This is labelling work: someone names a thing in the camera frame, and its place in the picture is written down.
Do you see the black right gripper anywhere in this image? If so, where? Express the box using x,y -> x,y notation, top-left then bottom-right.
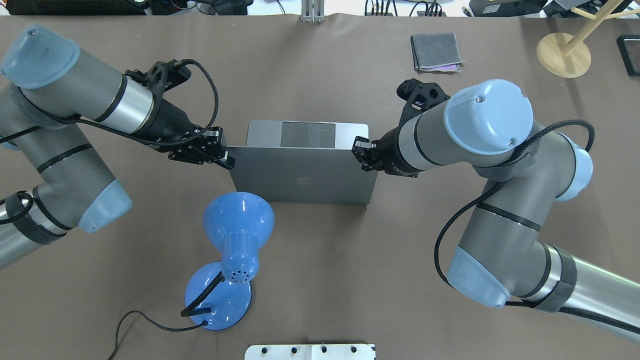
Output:
351,127 -> 419,178

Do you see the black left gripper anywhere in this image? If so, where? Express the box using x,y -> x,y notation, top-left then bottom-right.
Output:
132,100 -> 236,170

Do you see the grey laptop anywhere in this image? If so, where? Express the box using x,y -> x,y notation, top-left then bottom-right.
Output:
227,120 -> 377,206

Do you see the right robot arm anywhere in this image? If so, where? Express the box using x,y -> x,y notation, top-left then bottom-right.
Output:
352,79 -> 639,342

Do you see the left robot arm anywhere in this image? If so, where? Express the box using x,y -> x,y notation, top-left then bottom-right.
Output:
1,24 -> 235,268

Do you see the folded grey cloth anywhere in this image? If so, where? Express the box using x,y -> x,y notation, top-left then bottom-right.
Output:
410,32 -> 464,73

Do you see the blue desk lamp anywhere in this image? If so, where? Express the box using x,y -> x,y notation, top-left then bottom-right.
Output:
180,192 -> 275,331

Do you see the wooden cup stand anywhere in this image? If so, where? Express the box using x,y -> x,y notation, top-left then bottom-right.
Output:
535,0 -> 640,79

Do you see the black tray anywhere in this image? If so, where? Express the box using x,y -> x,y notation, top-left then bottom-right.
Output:
616,34 -> 640,76

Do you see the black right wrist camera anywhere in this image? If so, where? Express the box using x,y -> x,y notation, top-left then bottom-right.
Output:
396,79 -> 451,126

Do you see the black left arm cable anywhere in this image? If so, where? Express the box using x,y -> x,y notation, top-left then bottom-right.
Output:
0,59 -> 220,148

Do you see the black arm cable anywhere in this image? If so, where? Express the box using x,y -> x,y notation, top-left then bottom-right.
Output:
0,59 -> 220,148
434,119 -> 640,335

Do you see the aluminium frame post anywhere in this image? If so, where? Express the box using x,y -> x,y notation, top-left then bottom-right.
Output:
301,0 -> 325,24

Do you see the black lamp power cable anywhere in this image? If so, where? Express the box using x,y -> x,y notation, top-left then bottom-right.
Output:
107,310 -> 209,360

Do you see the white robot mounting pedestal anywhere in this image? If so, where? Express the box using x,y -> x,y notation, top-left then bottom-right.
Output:
244,343 -> 377,360

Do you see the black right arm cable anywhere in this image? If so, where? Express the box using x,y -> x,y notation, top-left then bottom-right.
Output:
434,119 -> 640,335

